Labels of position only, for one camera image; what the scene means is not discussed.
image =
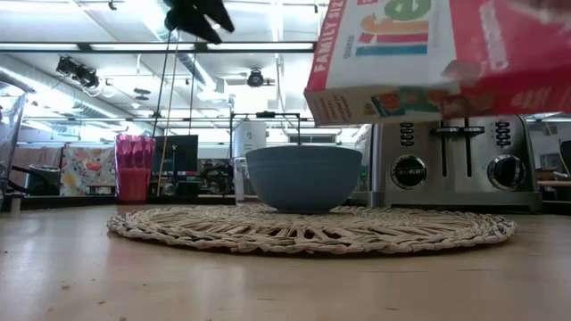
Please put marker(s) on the silver four-slot toaster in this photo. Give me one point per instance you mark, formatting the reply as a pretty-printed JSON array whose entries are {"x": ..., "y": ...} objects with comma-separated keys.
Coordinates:
[{"x": 455, "y": 169}]

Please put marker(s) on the round black ceiling fixture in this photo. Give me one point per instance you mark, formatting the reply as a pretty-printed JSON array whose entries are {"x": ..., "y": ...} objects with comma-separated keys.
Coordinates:
[{"x": 255, "y": 78}]

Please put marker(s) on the white cylinder appliance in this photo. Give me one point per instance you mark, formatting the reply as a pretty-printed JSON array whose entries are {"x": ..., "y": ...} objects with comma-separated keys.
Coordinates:
[{"x": 250, "y": 138}]

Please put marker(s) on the round woven straw placemat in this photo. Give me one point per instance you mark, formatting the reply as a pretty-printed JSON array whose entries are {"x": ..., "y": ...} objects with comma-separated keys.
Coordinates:
[{"x": 312, "y": 232}]

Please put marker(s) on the red plastic cup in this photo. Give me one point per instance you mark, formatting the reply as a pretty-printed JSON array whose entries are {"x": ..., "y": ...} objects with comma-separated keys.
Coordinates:
[{"x": 134, "y": 174}]

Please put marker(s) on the blue bowl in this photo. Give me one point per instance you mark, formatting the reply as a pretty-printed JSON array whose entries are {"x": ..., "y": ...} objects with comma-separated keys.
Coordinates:
[{"x": 303, "y": 178}]

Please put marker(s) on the clear plastic container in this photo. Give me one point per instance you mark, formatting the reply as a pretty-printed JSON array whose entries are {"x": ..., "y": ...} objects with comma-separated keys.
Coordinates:
[{"x": 241, "y": 178}]

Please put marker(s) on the clear drinking glass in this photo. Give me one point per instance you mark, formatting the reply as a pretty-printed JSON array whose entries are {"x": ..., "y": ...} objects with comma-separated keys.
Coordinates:
[{"x": 11, "y": 138}]

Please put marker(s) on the floral patterned cloth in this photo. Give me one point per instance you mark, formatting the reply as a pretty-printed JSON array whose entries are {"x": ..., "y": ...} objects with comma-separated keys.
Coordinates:
[{"x": 87, "y": 169}]

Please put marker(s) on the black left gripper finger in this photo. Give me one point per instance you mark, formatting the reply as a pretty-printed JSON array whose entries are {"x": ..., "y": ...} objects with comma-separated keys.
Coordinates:
[
  {"x": 205, "y": 32},
  {"x": 219, "y": 18}
]

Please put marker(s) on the red white cereal box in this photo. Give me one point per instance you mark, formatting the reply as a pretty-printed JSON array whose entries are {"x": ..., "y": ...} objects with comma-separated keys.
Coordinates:
[{"x": 401, "y": 58}]

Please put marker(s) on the black ceiling spotlight cluster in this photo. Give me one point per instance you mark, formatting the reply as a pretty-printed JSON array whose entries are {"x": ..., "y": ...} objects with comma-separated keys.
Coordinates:
[{"x": 80, "y": 73}]

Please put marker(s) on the dark round container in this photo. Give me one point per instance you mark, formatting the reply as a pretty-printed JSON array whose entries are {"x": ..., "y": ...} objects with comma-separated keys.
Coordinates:
[{"x": 43, "y": 180}]

